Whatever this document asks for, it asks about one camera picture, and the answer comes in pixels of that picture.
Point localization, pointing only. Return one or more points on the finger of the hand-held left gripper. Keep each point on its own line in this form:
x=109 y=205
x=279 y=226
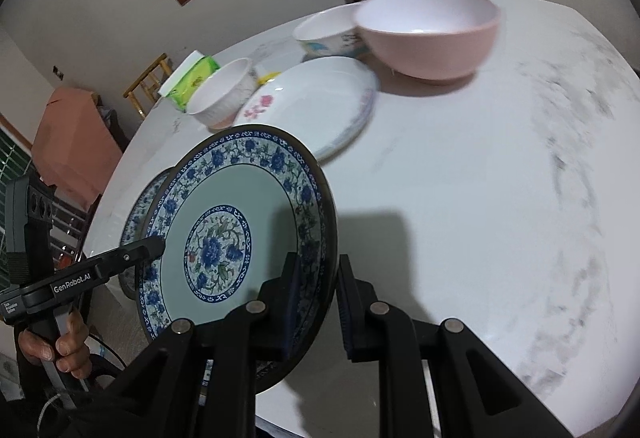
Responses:
x=135 y=252

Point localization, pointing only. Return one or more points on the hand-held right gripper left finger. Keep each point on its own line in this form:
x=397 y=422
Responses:
x=292 y=303

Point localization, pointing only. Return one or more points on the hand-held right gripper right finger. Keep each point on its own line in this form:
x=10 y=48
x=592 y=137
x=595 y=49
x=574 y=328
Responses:
x=348 y=313

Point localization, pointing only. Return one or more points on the blue floral plate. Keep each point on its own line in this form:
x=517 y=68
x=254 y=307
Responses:
x=220 y=243
x=145 y=203

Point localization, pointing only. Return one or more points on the white ribbed bowl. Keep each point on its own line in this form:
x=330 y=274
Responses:
x=220 y=93

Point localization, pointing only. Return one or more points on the white plate with pink flower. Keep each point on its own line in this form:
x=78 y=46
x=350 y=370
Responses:
x=320 y=98

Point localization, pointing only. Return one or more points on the pink bowl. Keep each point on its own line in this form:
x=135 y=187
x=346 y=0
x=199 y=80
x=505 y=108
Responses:
x=430 y=38

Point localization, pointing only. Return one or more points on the person's left hand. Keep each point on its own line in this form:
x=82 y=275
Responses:
x=72 y=343

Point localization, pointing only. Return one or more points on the green window grille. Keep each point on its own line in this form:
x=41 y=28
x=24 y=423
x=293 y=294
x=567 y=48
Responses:
x=12 y=153

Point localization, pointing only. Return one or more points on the bamboo chair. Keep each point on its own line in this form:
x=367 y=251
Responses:
x=145 y=86

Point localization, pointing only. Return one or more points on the green tissue pack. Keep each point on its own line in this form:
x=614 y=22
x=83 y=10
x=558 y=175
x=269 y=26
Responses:
x=192 y=81

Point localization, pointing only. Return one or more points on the yellow round sticker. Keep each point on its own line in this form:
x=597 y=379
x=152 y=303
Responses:
x=267 y=78

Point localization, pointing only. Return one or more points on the white cartoon print bowl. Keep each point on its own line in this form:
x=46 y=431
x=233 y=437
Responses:
x=325 y=33

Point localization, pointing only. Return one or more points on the wall outlet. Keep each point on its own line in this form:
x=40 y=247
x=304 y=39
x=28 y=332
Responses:
x=58 y=72

